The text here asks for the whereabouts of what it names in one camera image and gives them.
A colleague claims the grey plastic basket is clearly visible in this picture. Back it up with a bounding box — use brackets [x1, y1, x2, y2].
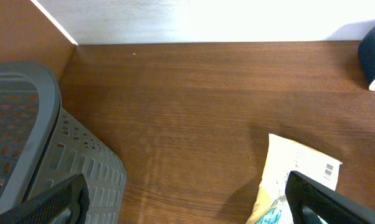
[0, 62, 127, 223]

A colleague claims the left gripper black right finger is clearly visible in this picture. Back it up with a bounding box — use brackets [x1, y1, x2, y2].
[285, 170, 375, 223]

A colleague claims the cream white snack bag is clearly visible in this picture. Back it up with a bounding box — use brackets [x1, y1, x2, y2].
[247, 134, 342, 223]

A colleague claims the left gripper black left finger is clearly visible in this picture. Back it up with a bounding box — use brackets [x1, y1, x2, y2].
[0, 174, 90, 223]

